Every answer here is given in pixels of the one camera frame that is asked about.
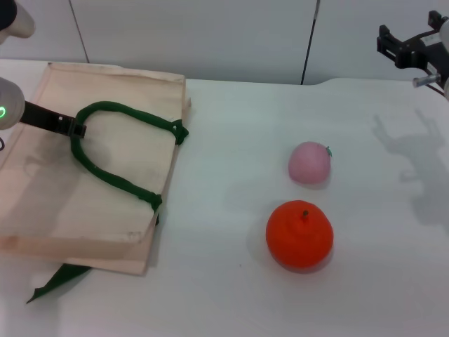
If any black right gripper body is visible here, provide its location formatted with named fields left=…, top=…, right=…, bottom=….
left=396, top=27, right=449, bottom=88

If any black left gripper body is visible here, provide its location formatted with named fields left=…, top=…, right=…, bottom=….
left=19, top=100, right=60, bottom=134

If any cream handbag with green handles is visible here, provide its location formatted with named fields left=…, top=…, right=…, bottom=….
left=0, top=62, right=193, bottom=305

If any pink peach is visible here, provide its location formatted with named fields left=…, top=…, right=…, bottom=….
left=288, top=140, right=334, bottom=185

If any orange fruit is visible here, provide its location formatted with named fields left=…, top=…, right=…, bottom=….
left=265, top=199, right=335, bottom=273

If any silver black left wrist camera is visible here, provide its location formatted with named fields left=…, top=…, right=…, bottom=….
left=0, top=0, right=36, bottom=40

